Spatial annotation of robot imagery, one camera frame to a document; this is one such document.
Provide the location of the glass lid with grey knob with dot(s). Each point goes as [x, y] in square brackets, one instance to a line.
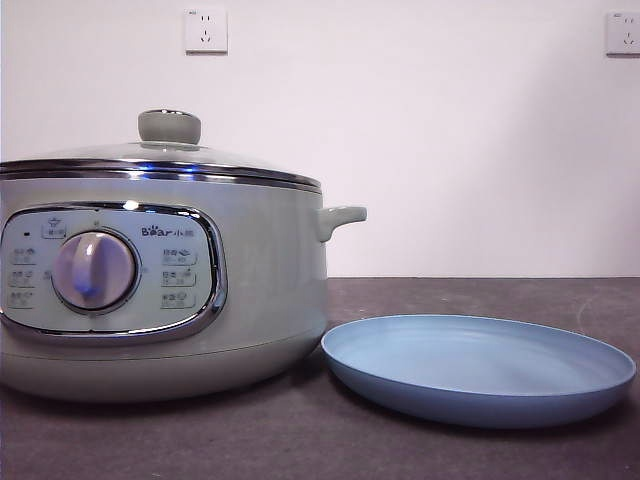
[169, 125]

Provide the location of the pale green electric steamer pot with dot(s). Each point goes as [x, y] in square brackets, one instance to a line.
[270, 280]

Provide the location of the blue round plate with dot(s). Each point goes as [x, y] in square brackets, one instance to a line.
[450, 395]

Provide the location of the white round control dial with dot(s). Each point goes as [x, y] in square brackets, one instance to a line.
[100, 270]

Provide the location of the white wall socket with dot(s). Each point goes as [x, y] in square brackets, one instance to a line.
[206, 31]
[624, 33]

